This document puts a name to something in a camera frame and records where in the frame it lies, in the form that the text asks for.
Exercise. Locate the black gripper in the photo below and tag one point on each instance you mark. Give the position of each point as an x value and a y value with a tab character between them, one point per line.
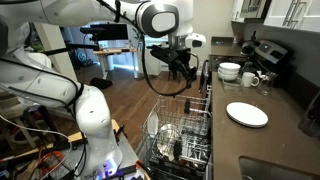
184	58

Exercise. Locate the small white plate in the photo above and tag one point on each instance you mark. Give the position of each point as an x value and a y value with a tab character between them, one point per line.
153	125

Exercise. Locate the dark hanging towel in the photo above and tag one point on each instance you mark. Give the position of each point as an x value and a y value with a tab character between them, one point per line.
204	76

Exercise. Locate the white ceramic bowl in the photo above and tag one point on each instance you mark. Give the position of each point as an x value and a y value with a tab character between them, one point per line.
227	79
230	66
228	75

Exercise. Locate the clear drinking glasses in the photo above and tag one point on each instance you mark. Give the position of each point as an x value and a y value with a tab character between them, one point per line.
231	87

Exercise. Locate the white mug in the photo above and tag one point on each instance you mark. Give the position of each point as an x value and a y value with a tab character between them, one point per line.
247	80

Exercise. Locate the dark glass bottle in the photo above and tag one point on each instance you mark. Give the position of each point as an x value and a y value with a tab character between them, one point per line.
254	36

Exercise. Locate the black kitchen utensil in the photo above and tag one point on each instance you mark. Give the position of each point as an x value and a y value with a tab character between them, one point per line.
177	150

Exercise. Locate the wooden desk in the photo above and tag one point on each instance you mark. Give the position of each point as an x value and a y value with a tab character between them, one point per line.
113	51

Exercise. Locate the clear glass jar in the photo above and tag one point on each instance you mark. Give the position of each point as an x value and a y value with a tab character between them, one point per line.
266	85

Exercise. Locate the narrow white upper cabinet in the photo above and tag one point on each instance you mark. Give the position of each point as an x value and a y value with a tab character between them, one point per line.
236	10

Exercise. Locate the computer monitor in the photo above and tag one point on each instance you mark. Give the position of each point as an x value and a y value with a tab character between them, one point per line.
113	31

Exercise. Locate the black floor bag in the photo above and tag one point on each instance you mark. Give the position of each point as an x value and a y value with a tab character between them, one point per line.
101	83

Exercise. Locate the black clamp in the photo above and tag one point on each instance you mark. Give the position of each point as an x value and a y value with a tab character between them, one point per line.
120	130

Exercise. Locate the stainless microwave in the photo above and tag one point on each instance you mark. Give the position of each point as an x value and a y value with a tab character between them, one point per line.
253	6

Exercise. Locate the black cutlery basket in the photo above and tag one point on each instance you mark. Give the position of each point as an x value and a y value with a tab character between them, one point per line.
173	168

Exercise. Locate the kitchen sink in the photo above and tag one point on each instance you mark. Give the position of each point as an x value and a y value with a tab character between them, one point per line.
266	170

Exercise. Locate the wooden board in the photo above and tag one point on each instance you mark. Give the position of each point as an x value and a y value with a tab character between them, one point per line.
76	136

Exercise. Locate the black metal stand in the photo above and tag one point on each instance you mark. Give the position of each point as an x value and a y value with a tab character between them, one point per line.
50	128

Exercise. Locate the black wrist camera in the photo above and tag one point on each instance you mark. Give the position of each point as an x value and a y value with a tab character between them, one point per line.
163	53

